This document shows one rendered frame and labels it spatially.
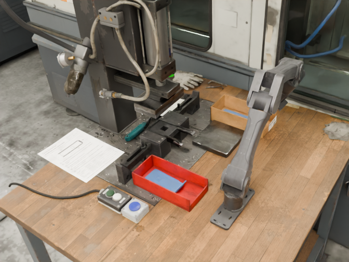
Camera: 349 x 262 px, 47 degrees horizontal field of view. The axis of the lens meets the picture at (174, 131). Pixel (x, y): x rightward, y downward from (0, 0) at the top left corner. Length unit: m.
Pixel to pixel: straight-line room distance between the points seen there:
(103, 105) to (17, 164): 1.62
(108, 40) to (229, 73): 0.80
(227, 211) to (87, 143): 0.68
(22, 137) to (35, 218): 2.03
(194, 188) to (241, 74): 0.79
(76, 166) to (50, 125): 1.91
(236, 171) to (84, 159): 0.64
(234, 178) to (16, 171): 2.14
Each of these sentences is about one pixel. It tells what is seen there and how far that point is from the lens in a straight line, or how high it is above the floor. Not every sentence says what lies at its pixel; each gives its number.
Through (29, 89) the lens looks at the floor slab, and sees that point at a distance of 4.10.
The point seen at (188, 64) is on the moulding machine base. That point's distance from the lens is 2.22.
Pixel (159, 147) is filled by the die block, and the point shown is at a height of 0.96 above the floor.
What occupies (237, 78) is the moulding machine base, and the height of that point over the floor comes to 0.90.
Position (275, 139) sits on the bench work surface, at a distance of 1.67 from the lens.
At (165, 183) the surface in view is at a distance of 1.46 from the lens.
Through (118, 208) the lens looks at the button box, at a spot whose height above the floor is 0.93.
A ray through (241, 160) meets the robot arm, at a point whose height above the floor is 1.08.
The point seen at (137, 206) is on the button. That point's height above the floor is 0.94.
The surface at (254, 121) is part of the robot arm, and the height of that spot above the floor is 1.18.
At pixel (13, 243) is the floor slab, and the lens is 2.68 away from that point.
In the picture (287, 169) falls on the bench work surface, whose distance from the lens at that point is 1.54.
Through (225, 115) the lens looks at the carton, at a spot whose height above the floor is 0.95.
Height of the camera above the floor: 1.94
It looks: 38 degrees down
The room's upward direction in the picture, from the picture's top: 5 degrees counter-clockwise
